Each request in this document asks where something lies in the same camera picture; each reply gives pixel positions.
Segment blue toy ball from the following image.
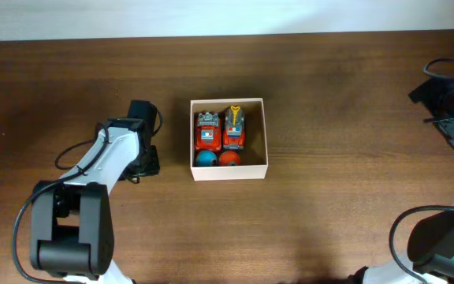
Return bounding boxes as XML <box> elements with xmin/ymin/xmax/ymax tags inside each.
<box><xmin>194</xmin><ymin>150</ymin><xmax>218</xmax><ymax>167</ymax></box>

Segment red toy ball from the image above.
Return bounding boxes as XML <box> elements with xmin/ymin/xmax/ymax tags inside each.
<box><xmin>218</xmin><ymin>151</ymin><xmax>241</xmax><ymax>166</ymax></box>

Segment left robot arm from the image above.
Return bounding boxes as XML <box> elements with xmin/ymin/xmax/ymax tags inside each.
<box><xmin>25</xmin><ymin>100</ymin><xmax>162</xmax><ymax>283</ymax></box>

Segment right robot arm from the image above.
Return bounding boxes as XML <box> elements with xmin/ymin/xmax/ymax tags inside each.
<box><xmin>347</xmin><ymin>60</ymin><xmax>454</xmax><ymax>284</ymax></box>

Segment red fire truck grey ladder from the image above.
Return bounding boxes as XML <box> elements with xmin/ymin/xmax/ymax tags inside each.
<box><xmin>195</xmin><ymin>112</ymin><xmax>221</xmax><ymax>152</ymax></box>

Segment pink open box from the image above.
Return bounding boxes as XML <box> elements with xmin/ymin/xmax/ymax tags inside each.
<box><xmin>189</xmin><ymin>98</ymin><xmax>269</xmax><ymax>181</ymax></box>

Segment red fire truck yellow crane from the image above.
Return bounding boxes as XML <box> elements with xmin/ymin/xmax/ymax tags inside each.
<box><xmin>222</xmin><ymin>105</ymin><xmax>246</xmax><ymax>150</ymax></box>

